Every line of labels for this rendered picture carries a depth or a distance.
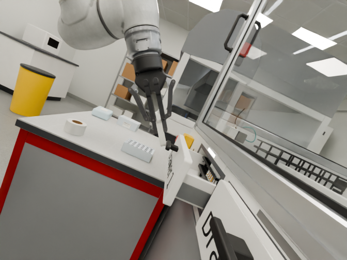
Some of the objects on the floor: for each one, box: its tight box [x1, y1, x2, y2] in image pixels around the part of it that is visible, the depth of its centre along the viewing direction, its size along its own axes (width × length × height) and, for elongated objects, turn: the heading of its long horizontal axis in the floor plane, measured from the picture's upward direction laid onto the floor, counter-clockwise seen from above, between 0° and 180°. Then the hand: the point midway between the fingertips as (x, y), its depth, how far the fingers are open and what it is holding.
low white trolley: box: [0, 111, 171, 260], centre depth 96 cm, size 58×62×76 cm
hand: (161, 132), depth 49 cm, fingers closed
